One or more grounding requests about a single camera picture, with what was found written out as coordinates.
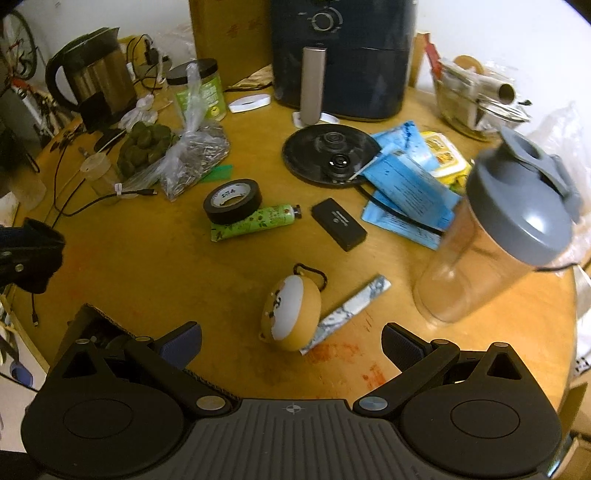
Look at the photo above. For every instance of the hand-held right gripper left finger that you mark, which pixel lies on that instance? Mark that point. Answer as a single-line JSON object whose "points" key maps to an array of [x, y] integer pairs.
{"points": [[184, 344]]}

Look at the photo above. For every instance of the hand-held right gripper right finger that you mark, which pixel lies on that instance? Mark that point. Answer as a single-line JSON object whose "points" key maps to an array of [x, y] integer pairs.
{"points": [[401, 344]]}

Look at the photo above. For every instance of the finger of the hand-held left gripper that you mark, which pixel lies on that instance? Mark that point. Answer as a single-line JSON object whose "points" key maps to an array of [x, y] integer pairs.
{"points": [[27, 258]]}

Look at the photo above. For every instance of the tan round pouch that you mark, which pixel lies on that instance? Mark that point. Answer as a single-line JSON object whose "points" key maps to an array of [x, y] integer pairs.
{"points": [[295, 323]]}

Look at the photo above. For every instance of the green hand cream tube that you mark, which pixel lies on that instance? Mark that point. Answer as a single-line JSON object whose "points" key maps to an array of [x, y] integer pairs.
{"points": [[258, 219]]}

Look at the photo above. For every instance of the white blue stick sachet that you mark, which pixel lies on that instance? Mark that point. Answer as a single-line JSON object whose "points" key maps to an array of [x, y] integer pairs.
{"points": [[351, 307]]}

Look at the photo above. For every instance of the clear plastic cup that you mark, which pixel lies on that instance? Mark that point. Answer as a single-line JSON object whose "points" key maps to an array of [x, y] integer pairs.
{"points": [[27, 191]]}

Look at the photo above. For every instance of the clear shaker bottle grey lid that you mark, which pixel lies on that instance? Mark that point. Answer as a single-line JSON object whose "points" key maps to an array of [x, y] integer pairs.
{"points": [[461, 277]]}

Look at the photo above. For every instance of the small clear plastic jar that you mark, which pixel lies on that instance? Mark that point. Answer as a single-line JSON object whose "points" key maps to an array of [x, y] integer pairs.
{"points": [[101, 177]]}

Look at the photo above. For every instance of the blue printed packet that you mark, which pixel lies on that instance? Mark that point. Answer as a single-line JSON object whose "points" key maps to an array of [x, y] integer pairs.
{"points": [[411, 184], [383, 222]]}

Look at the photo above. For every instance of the small black box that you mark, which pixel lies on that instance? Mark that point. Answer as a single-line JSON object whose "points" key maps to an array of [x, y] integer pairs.
{"points": [[339, 226]]}

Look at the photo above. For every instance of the black tape roll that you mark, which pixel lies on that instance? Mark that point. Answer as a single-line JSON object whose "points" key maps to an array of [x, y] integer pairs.
{"points": [[231, 214]]}

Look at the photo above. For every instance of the green paper piece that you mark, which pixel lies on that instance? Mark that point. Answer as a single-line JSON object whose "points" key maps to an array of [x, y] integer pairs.
{"points": [[217, 173]]}

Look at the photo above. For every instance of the white crumpled plastic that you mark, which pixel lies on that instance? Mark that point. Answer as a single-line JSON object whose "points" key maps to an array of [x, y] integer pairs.
{"points": [[138, 113]]}

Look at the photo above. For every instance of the plastic bag of seeds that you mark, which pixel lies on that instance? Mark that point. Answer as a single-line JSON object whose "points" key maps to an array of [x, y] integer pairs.
{"points": [[198, 152]]}

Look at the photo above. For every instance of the yellow snack packet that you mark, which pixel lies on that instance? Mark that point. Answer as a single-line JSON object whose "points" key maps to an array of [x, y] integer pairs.
{"points": [[443, 152]]}

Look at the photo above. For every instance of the stainless steel kettle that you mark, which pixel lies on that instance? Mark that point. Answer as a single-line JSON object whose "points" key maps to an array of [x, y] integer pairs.
{"points": [[97, 69]]}

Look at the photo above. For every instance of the light blue splash-print packet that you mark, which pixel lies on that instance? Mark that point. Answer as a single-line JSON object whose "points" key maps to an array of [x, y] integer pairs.
{"points": [[406, 138]]}

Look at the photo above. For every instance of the bicycle wheel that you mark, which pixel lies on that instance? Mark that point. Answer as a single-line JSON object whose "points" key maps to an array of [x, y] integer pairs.
{"points": [[33, 44]]}

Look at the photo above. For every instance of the black kettle base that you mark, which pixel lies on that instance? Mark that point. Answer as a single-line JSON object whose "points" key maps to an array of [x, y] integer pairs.
{"points": [[304, 152]]}

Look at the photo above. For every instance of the glass bowl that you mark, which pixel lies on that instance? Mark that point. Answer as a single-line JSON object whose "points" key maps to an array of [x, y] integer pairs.
{"points": [[461, 120]]}

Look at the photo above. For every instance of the white paper tag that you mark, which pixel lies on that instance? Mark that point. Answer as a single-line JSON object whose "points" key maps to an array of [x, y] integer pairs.
{"points": [[328, 117]]}

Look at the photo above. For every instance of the black power adapter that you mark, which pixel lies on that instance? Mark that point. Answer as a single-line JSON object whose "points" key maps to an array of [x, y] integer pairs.
{"points": [[151, 53]]}

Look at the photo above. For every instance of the green label jar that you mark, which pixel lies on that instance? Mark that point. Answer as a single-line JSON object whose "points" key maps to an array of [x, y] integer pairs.
{"points": [[210, 92]]}

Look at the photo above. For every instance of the white oval device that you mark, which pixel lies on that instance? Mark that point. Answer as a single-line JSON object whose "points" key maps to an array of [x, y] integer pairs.
{"points": [[249, 104]]}

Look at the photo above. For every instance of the clear plastic bag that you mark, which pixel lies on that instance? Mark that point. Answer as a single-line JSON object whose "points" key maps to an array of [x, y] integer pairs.
{"points": [[563, 138]]}

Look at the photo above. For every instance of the foil roll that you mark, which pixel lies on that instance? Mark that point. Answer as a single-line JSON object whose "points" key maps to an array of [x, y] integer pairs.
{"points": [[496, 90]]}

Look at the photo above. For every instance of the brown crumpled packet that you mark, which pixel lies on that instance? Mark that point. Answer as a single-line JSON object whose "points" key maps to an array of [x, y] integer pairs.
{"points": [[251, 79]]}

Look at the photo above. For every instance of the dark blue air fryer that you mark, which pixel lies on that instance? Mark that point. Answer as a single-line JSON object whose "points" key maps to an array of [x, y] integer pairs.
{"points": [[360, 69]]}

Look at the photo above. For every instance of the tall cardboard box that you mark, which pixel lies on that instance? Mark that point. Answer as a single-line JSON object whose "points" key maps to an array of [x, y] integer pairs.
{"points": [[226, 37]]}

